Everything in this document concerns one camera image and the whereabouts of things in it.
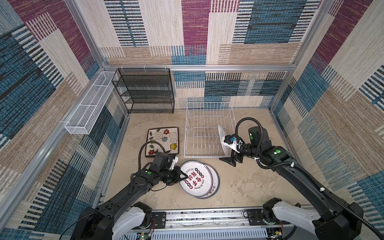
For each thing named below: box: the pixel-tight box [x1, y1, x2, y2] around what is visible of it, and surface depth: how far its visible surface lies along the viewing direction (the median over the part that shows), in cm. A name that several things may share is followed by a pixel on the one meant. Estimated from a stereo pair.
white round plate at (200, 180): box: [179, 160, 214, 198], surface depth 83 cm
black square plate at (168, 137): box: [145, 127, 179, 158], surface depth 102 cm
